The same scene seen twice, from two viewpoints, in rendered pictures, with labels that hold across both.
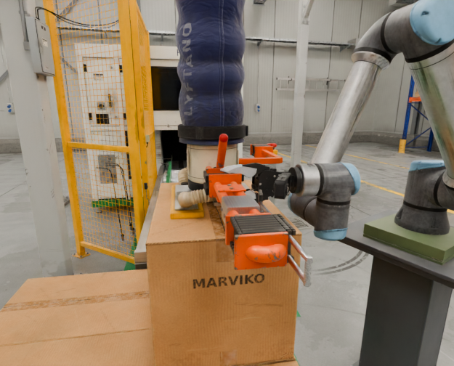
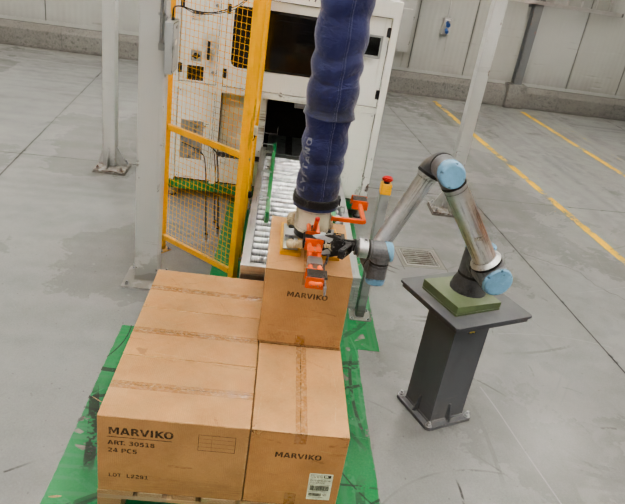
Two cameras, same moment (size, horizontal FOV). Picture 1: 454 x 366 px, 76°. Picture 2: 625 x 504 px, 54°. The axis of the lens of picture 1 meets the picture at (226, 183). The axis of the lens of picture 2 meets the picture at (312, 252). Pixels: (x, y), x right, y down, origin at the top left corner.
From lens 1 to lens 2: 2.06 m
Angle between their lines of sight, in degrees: 13
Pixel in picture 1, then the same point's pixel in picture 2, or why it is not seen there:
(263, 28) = not seen: outside the picture
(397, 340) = (432, 370)
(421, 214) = (463, 280)
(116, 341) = (232, 320)
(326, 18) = not seen: outside the picture
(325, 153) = (385, 230)
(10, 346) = (168, 309)
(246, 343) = (311, 333)
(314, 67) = not seen: outside the picture
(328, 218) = (372, 273)
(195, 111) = (305, 190)
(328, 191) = (373, 257)
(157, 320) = (264, 309)
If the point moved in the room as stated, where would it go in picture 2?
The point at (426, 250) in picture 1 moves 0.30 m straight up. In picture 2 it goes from (450, 305) to (465, 252)
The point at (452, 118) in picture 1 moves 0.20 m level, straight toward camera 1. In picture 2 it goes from (463, 226) to (439, 235)
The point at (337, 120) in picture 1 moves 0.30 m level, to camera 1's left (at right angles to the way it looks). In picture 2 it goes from (397, 211) to (334, 199)
